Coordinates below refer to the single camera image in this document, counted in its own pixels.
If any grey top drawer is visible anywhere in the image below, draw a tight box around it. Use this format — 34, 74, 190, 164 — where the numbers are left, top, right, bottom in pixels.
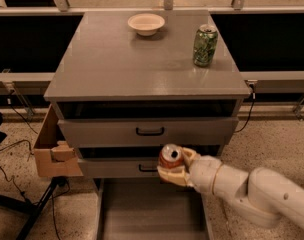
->
58, 117, 238, 148

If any black tripod stand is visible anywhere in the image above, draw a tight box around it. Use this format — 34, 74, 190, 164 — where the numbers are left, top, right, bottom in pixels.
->
0, 176, 69, 240

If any red coke can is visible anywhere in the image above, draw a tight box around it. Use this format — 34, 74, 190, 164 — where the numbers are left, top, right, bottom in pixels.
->
159, 144, 184, 169

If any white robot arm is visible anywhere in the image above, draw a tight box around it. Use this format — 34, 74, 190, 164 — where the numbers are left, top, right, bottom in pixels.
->
157, 144, 304, 230

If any grey middle drawer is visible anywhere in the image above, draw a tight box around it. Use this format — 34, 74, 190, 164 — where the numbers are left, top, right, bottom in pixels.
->
78, 158, 158, 178

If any metal window rail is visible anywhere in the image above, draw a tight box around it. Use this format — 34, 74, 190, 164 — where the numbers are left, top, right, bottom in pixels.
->
0, 0, 304, 96

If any grey open bottom drawer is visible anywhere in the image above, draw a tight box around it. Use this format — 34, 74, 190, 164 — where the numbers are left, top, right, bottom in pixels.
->
96, 178, 213, 240

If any black cable left floor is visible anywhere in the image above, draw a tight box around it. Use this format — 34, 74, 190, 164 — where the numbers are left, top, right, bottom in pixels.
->
0, 90, 38, 198

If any green soda can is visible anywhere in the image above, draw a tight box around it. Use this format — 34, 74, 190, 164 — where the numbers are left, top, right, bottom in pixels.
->
193, 24, 218, 67

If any grey drawer cabinet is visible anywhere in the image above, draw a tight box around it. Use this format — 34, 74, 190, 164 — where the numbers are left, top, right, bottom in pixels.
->
42, 9, 251, 240

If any black top drawer handle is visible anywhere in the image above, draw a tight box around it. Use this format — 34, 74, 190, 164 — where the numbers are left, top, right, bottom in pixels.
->
135, 127, 165, 137

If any black drawer handle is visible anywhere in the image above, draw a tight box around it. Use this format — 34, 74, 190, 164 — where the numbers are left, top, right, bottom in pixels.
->
135, 127, 165, 137
138, 164, 158, 173

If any brown cardboard box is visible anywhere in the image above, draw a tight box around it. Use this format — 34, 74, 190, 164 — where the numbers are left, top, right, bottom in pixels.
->
33, 106, 82, 177

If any black middle drawer handle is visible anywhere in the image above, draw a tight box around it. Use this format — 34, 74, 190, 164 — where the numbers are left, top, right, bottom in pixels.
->
138, 164, 158, 173

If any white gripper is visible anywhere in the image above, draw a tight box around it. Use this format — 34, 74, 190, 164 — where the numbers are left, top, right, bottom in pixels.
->
157, 147, 222, 194

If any white bowl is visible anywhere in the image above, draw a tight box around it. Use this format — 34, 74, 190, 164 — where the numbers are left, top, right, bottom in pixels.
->
128, 13, 165, 36

